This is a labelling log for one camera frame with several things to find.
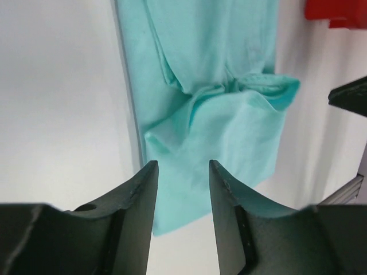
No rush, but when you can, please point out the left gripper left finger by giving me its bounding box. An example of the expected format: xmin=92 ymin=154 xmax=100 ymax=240
xmin=1 ymin=161 xmax=159 ymax=274

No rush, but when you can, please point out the aluminium front rail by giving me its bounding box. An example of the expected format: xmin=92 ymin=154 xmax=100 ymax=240
xmin=319 ymin=174 xmax=364 ymax=205

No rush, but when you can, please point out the red plastic bin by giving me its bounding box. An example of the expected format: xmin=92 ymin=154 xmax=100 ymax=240
xmin=304 ymin=0 xmax=366 ymax=30

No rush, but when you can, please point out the mint green t shirt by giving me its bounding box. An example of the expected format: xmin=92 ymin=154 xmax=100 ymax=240
xmin=117 ymin=1 xmax=300 ymax=235

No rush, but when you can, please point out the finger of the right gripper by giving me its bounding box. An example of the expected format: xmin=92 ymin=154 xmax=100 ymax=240
xmin=328 ymin=76 xmax=367 ymax=117

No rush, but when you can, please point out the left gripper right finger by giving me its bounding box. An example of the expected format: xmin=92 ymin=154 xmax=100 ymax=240
xmin=209 ymin=160 xmax=366 ymax=274

